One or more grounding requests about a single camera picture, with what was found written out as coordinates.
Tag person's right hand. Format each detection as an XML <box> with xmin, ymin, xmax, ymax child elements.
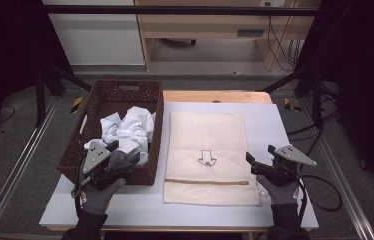
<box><xmin>255</xmin><ymin>174</ymin><xmax>301</xmax><ymax>206</ymax></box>

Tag looped black floor cable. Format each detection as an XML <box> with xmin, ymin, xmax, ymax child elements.
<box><xmin>299</xmin><ymin>131</ymin><xmax>344</xmax><ymax>213</ymax></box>

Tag thin black floor cable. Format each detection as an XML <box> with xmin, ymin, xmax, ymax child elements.
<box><xmin>0</xmin><ymin>105</ymin><xmax>16</xmax><ymax>125</ymax></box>

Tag hanging black desk cables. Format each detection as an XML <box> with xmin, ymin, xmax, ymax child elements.
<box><xmin>267</xmin><ymin>15</ymin><xmax>302</xmax><ymax>72</ymax></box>

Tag right hand-held gripper cable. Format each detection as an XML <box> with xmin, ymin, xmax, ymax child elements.
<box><xmin>295</xmin><ymin>172</ymin><xmax>309</xmax><ymax>225</ymax></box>

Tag yellow-handled tool right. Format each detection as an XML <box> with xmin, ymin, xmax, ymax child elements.
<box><xmin>283</xmin><ymin>97</ymin><xmax>303</xmax><ymax>114</ymax></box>

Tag cream mesh laundry bag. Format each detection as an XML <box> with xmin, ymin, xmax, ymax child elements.
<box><xmin>163</xmin><ymin>110</ymin><xmax>263</xmax><ymax>207</ymax></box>

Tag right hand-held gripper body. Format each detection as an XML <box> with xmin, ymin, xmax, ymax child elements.
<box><xmin>252</xmin><ymin>144</ymin><xmax>318</xmax><ymax>188</ymax></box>

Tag wooden table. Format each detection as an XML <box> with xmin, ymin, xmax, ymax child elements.
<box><xmin>46</xmin><ymin>89</ymin><xmax>313</xmax><ymax>233</ymax></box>

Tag person's left hand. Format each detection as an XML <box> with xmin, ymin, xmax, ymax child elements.
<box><xmin>80</xmin><ymin>177</ymin><xmax>127</xmax><ymax>216</ymax></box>

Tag yellow-handled tool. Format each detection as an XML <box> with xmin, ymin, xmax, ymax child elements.
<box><xmin>70</xmin><ymin>96</ymin><xmax>85</xmax><ymax>114</ymax></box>
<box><xmin>283</xmin><ymin>97</ymin><xmax>303</xmax><ymax>114</ymax></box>

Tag white wall socket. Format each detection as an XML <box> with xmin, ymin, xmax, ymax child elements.
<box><xmin>259</xmin><ymin>0</ymin><xmax>285</xmax><ymax>8</ymax></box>

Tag yellow-handled tool left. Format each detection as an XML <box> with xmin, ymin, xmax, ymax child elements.
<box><xmin>70</xmin><ymin>96</ymin><xmax>85</xmax><ymax>114</ymax></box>

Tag white table board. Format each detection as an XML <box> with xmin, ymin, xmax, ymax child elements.
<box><xmin>38</xmin><ymin>101</ymin><xmax>319</xmax><ymax>230</ymax></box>

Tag white cabinet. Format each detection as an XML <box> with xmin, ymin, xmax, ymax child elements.
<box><xmin>41</xmin><ymin>0</ymin><xmax>146</xmax><ymax>67</ymax></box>

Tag aluminium floor rail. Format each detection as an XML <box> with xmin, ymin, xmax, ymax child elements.
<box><xmin>0</xmin><ymin>96</ymin><xmax>61</xmax><ymax>240</ymax></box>
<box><xmin>299</xmin><ymin>99</ymin><xmax>374</xmax><ymax>240</ymax></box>

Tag white shirt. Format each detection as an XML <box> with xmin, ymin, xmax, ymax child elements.
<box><xmin>83</xmin><ymin>105</ymin><xmax>157</xmax><ymax>167</ymax></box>

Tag brown woven basket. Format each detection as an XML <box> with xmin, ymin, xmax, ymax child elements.
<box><xmin>56</xmin><ymin>79</ymin><xmax>165</xmax><ymax>186</ymax></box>

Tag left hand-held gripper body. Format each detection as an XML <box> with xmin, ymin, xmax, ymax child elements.
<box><xmin>81</xmin><ymin>140</ymin><xmax>142</xmax><ymax>191</ymax></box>

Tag black curtain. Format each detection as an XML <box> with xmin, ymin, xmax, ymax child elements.
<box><xmin>0</xmin><ymin>0</ymin><xmax>73</xmax><ymax>153</ymax></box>
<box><xmin>298</xmin><ymin>0</ymin><xmax>374</xmax><ymax>203</ymax></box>

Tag black horizontal bar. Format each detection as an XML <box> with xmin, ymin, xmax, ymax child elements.
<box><xmin>43</xmin><ymin>4</ymin><xmax>319</xmax><ymax>17</ymax></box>

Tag light wooden desk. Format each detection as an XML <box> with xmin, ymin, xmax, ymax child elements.
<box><xmin>134</xmin><ymin>0</ymin><xmax>322</xmax><ymax>72</ymax></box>

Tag straight black floor cable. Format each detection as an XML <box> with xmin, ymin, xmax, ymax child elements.
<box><xmin>286</xmin><ymin>112</ymin><xmax>340</xmax><ymax>143</ymax></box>

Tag black metal stand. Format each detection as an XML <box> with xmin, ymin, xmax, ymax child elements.
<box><xmin>260</xmin><ymin>64</ymin><xmax>325</xmax><ymax>130</ymax></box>
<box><xmin>34</xmin><ymin>64</ymin><xmax>93</xmax><ymax>128</ymax></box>

